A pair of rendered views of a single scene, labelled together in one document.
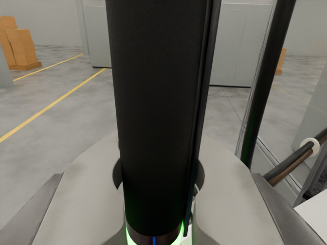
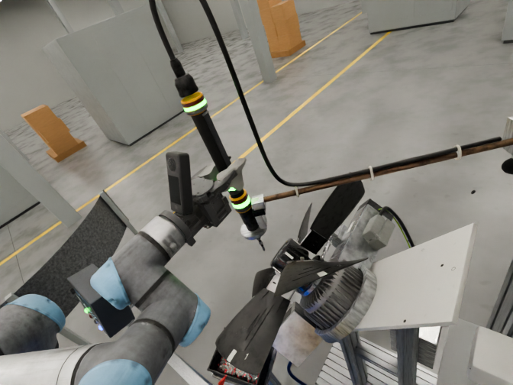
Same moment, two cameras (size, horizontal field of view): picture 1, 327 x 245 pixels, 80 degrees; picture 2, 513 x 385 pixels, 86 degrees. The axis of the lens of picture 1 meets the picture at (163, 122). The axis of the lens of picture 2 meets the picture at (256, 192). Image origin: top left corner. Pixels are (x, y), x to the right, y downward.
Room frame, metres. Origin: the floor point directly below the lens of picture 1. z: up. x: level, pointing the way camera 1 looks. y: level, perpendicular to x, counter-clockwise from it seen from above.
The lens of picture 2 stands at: (-0.21, -0.45, 1.95)
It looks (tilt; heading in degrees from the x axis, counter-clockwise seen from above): 36 degrees down; 53
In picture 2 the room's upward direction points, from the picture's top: 23 degrees counter-clockwise
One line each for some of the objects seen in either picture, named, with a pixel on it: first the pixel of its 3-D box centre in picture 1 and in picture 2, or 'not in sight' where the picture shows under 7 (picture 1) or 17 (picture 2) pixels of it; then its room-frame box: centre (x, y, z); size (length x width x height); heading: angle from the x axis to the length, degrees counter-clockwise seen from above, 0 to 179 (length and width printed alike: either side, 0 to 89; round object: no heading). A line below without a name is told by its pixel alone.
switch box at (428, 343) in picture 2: not in sight; (414, 336); (0.32, -0.32, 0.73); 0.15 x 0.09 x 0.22; 93
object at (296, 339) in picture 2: not in sight; (296, 333); (0.03, -0.03, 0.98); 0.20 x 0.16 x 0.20; 93
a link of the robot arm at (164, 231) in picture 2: not in sight; (165, 236); (-0.11, -0.01, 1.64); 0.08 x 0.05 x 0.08; 93
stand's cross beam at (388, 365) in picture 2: not in sight; (377, 360); (0.22, -0.21, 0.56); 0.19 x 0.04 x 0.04; 93
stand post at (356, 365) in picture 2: not in sight; (353, 355); (0.22, -0.10, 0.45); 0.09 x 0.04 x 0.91; 3
